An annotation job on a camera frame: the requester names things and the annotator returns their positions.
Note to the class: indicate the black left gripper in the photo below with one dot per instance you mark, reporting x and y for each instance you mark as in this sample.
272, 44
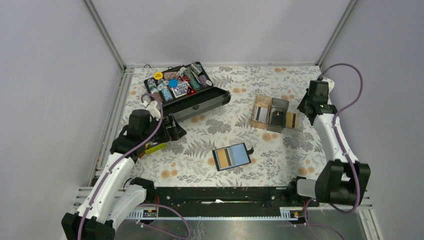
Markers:
171, 133

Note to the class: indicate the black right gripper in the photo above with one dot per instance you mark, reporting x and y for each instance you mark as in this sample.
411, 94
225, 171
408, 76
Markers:
301, 107

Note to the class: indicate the gold credit card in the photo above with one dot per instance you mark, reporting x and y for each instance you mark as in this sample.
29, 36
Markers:
224, 158

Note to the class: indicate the black card holder wallet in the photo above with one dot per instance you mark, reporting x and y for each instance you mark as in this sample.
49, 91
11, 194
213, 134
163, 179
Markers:
240, 156

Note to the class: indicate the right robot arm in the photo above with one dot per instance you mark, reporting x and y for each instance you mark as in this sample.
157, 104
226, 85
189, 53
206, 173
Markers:
344, 179

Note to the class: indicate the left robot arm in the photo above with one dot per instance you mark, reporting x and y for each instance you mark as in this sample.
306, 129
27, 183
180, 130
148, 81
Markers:
101, 213

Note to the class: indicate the clear transparent card box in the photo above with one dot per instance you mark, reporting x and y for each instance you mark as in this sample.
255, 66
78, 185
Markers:
300, 118

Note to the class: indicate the gold striped card in box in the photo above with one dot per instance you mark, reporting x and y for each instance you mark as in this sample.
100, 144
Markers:
291, 120

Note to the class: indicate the smoky grey transparent card box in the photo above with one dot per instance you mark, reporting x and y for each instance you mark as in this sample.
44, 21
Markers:
279, 105

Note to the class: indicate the blue playing card deck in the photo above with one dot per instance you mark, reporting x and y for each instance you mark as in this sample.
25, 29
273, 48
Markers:
180, 90

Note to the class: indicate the white striped card in box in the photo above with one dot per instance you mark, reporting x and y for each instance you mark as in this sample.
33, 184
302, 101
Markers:
261, 114

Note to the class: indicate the green purple toy block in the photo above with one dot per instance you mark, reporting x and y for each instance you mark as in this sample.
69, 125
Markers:
151, 148

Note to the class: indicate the blue poker chip stack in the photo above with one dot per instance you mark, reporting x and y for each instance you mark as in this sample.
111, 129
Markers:
167, 95

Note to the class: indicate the black poker chip case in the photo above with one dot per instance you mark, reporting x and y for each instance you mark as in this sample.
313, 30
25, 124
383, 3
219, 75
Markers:
208, 96

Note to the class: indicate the red triangular dealer button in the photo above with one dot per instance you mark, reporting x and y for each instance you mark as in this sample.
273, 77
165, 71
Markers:
190, 91

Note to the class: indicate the blue round dealer chip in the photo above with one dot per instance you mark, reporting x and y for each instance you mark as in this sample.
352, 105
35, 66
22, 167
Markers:
173, 83

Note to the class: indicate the yellow round chip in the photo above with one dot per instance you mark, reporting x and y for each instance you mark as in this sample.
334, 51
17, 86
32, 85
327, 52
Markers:
158, 75

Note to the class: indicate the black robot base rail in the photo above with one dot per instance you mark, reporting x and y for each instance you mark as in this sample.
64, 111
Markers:
262, 195

